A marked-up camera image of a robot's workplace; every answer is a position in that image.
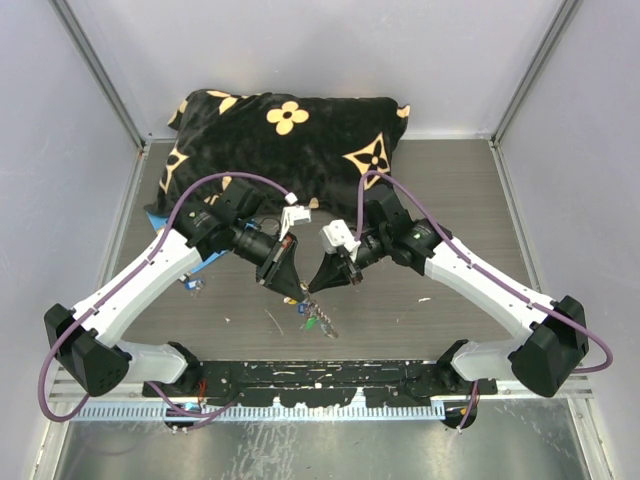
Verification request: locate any black floral plush pillow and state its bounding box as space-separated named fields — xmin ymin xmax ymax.
xmin=145 ymin=89 xmax=411 ymax=223

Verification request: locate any green tagged key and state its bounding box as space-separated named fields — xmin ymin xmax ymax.
xmin=304 ymin=317 xmax=317 ymax=330

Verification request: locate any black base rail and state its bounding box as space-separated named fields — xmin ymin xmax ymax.
xmin=159 ymin=360 xmax=473 ymax=408

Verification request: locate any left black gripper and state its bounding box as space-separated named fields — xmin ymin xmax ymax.
xmin=229 ymin=220 xmax=305 ymax=302

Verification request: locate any white slotted cable duct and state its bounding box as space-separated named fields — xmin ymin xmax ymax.
xmin=73 ymin=398 xmax=445 ymax=423

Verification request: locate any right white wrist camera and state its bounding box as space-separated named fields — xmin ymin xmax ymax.
xmin=319 ymin=219 xmax=360 ymax=254

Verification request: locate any purple cable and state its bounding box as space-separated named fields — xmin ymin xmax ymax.
xmin=38 ymin=172 xmax=301 ymax=425
xmin=353 ymin=170 xmax=615 ymax=375

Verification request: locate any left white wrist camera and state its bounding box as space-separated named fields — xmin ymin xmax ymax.
xmin=279 ymin=192 xmax=312 ymax=242

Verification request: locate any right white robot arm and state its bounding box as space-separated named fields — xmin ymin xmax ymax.
xmin=309 ymin=185 xmax=589 ymax=398

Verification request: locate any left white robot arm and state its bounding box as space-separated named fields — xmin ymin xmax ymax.
xmin=44 ymin=179 xmax=311 ymax=397

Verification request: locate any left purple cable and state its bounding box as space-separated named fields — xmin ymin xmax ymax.
xmin=38 ymin=172 xmax=301 ymax=425

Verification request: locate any blue cartoon cloth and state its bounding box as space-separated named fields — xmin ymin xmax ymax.
xmin=143 ymin=224 xmax=227 ymax=282

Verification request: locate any loose blue tagged key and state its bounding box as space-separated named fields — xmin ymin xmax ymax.
xmin=184 ymin=278 xmax=206 ymax=291

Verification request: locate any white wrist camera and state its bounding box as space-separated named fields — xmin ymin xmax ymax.
xmin=279 ymin=192 xmax=312 ymax=242
xmin=319 ymin=219 xmax=360 ymax=254

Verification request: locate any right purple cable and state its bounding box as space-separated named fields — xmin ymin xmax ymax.
xmin=353 ymin=170 xmax=615 ymax=375

